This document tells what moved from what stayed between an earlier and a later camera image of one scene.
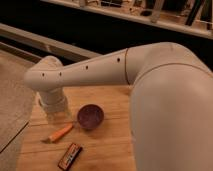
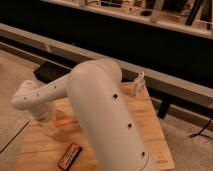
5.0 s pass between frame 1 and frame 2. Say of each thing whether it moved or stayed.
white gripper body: moved
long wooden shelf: stayed
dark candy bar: stayed
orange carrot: moved
